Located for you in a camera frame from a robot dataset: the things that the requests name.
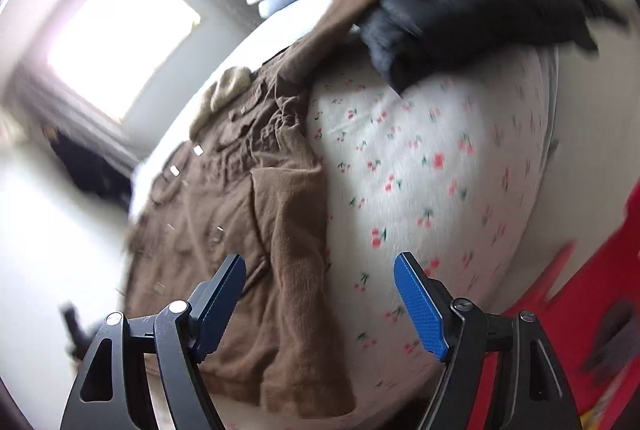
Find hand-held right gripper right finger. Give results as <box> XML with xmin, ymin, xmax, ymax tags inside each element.
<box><xmin>393</xmin><ymin>252</ymin><xmax>583</xmax><ymax>430</ymax></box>

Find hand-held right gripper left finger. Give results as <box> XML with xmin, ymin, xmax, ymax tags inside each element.
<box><xmin>60</xmin><ymin>253</ymin><xmax>247</xmax><ymax>430</ymax></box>

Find brown jacket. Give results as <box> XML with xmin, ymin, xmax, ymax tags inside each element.
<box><xmin>120</xmin><ymin>0</ymin><xmax>516</xmax><ymax>416</ymax></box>

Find dark hanging clothes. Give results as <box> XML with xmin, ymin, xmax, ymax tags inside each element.
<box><xmin>50</xmin><ymin>125</ymin><xmax>136</xmax><ymax>211</ymax></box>

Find bed with cherry print sheet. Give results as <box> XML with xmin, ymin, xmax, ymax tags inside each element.
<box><xmin>127</xmin><ymin>0</ymin><xmax>561</xmax><ymax>430</ymax></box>

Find small dark object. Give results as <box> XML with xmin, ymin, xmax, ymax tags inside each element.
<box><xmin>59</xmin><ymin>303</ymin><xmax>88</xmax><ymax>361</ymax></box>

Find red chair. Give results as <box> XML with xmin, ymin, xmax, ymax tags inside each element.
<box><xmin>500</xmin><ymin>180</ymin><xmax>640</xmax><ymax>430</ymax></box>

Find window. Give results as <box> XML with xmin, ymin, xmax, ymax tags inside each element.
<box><xmin>47</xmin><ymin>0</ymin><xmax>201</xmax><ymax>121</ymax></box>

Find black puffer jacket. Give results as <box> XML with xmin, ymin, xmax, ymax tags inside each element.
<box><xmin>357</xmin><ymin>0</ymin><xmax>628</xmax><ymax>94</ymax></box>

